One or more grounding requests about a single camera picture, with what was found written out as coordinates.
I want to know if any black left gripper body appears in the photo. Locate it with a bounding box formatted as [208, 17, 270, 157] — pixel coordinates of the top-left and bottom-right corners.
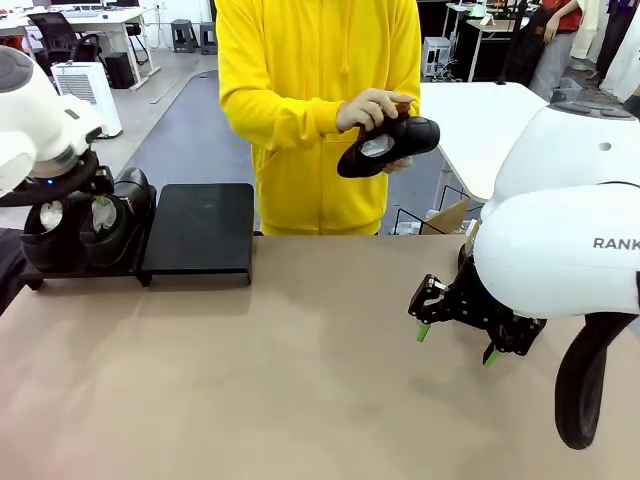
[22, 152, 102, 207]

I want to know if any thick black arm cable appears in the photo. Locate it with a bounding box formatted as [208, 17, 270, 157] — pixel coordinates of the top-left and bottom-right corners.
[0, 187, 31, 209]
[553, 309, 640, 451]

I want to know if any clear plastic bin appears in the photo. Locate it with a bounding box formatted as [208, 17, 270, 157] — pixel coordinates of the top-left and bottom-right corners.
[549, 77, 584, 105]

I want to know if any dark desk with white top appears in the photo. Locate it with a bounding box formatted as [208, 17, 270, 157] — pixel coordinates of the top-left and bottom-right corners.
[443, 0, 531, 84]

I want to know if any person in red shirt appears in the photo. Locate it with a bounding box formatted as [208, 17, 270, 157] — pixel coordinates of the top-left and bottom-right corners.
[528, 0, 584, 101]

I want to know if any person's left hand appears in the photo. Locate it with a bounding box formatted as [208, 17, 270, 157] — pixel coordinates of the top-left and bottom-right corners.
[383, 155, 415, 176]

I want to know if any person's right forearm yellow sleeve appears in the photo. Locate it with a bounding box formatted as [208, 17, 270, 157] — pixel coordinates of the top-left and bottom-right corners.
[219, 82, 351, 151]

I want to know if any white office desk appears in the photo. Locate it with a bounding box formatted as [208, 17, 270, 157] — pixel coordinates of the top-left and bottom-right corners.
[0, 5, 162, 92]

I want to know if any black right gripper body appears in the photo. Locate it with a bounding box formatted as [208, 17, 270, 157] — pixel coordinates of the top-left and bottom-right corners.
[442, 252, 512, 332]

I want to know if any white paper shoe stuffing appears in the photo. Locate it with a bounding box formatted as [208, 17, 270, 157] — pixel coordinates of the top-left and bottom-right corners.
[38, 201, 65, 235]
[93, 198, 118, 233]
[360, 134, 395, 158]

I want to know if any black office chair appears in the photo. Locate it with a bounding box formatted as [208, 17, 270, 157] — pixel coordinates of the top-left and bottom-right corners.
[27, 12, 104, 76]

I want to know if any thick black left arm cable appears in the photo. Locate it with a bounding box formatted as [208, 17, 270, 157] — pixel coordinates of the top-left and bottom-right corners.
[0, 187, 31, 209]

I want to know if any person with cream coat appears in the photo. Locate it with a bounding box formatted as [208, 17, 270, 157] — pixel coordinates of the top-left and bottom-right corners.
[569, 0, 609, 64]

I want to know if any black box under desk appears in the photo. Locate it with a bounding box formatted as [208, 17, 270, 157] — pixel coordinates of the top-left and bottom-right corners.
[103, 51, 136, 90]

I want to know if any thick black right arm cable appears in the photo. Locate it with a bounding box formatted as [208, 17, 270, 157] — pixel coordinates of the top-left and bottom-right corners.
[553, 309, 640, 451]

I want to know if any large white table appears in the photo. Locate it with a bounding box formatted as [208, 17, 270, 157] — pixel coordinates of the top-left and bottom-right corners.
[418, 81, 551, 205]

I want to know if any gray plastic stool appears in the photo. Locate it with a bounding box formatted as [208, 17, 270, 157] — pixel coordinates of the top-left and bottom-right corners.
[199, 22, 219, 55]
[171, 18, 199, 54]

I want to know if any white computer tower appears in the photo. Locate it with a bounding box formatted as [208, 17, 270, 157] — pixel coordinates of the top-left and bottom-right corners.
[422, 36, 454, 81]

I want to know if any white air purifier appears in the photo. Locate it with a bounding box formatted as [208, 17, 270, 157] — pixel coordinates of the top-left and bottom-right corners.
[51, 60, 124, 140]

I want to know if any black shoe stand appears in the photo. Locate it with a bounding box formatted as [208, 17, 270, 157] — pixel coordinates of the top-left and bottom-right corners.
[141, 183, 255, 289]
[19, 184, 158, 292]

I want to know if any person in yellow hoodie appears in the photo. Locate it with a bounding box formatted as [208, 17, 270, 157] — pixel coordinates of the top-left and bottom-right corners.
[214, 0, 424, 237]

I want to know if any person's right hand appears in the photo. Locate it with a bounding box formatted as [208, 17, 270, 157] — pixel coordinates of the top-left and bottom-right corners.
[335, 88, 416, 134]

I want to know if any dark gray cloth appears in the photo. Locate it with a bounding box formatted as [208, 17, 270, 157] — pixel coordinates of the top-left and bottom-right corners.
[0, 227, 26, 317]

